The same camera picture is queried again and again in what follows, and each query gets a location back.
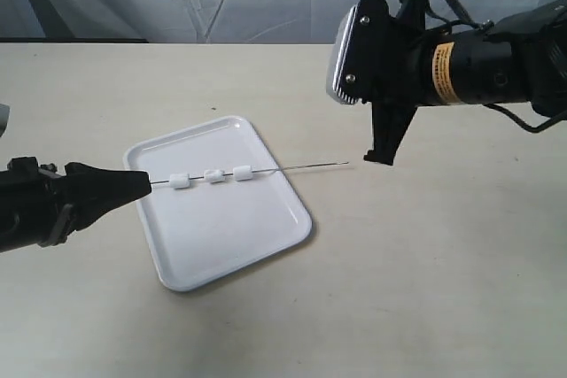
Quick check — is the white plastic tray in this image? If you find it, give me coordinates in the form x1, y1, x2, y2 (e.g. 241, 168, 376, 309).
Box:
123, 116, 312, 292

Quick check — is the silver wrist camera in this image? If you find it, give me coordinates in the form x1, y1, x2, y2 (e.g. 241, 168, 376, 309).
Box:
0, 104, 11, 137
325, 4, 359, 105

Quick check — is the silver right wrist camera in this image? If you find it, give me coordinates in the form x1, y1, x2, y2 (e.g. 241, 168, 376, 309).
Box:
325, 4, 359, 105

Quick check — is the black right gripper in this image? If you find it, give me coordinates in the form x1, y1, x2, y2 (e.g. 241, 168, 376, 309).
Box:
353, 0, 439, 165

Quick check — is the thin metal skewer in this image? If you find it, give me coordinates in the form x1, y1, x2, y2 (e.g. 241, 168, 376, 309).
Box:
150, 161, 349, 188

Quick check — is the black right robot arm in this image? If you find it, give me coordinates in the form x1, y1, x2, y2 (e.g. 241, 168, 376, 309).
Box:
344, 0, 566, 166

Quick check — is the white marshmallow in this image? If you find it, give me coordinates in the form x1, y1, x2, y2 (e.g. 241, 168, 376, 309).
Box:
203, 169, 226, 184
232, 165, 253, 181
168, 174, 190, 189

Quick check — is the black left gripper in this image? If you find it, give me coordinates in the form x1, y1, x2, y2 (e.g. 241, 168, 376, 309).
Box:
5, 157, 151, 248

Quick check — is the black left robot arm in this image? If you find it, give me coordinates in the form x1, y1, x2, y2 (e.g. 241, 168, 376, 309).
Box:
1, 157, 151, 252

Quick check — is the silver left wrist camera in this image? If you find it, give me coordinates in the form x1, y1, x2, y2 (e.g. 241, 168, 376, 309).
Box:
0, 104, 11, 137

